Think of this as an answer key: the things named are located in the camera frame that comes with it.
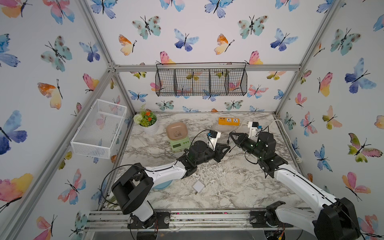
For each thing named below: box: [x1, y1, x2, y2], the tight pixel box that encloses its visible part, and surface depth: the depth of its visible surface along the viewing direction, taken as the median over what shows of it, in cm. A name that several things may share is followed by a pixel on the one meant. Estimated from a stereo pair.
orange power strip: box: [218, 117, 241, 126], surface depth 115 cm
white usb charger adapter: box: [192, 180, 205, 193], surface depth 85 cm
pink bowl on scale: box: [166, 122, 188, 141], surface depth 106 cm
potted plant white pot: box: [133, 104, 158, 135], surface depth 100 cm
